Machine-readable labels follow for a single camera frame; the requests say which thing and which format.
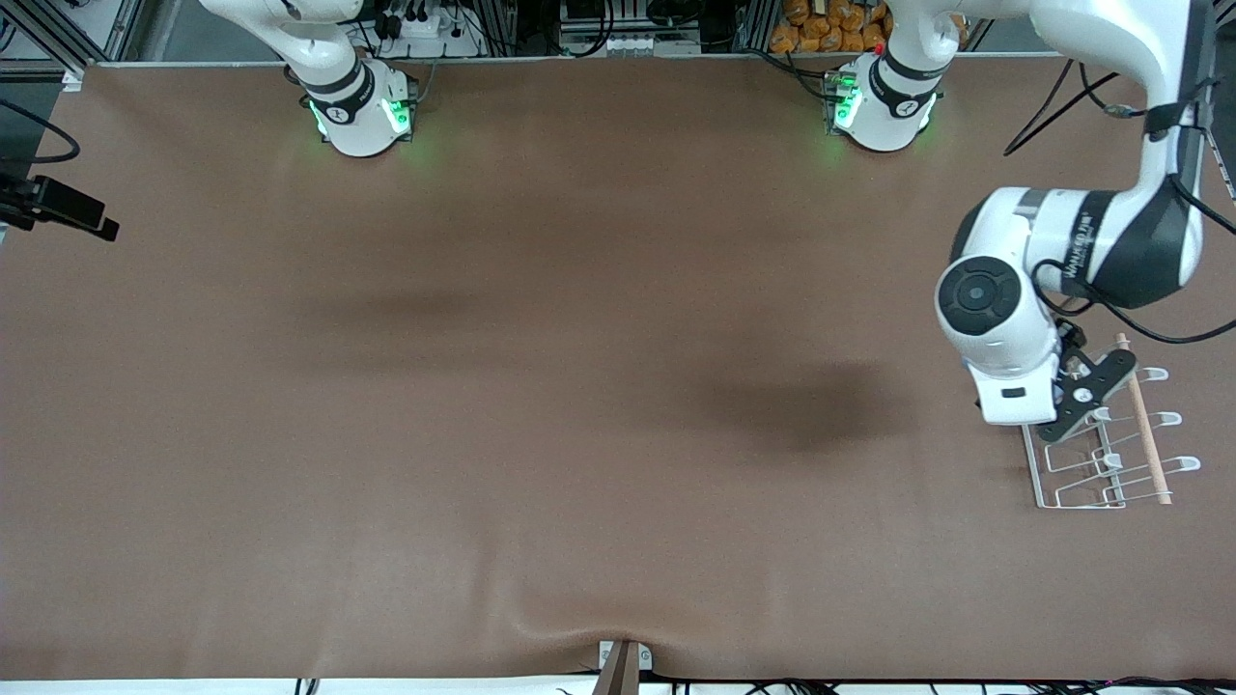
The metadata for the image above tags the white power strip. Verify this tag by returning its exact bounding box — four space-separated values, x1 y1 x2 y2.
372 0 486 57

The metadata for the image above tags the brown table mat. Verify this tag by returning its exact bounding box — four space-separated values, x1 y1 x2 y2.
0 53 1236 682

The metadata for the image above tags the white terminal block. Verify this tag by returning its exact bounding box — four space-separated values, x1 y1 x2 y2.
606 35 703 57

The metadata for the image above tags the orange packets pile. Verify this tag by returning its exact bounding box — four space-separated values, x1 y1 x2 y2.
769 0 895 55

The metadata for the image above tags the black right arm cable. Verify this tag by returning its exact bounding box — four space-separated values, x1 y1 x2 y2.
0 97 81 164

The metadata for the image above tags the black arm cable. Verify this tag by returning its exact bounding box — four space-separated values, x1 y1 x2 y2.
1004 58 1236 345
0 97 81 164

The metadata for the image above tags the aluminium frame profile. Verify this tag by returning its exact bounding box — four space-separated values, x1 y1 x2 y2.
0 0 146 83

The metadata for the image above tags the metal camera post bracket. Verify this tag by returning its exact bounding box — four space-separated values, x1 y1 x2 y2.
593 639 654 695

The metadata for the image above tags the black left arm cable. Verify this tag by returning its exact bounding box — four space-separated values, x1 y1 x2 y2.
1004 58 1236 345

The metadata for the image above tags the white wire cup rack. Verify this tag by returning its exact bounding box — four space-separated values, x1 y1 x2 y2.
1022 333 1202 511

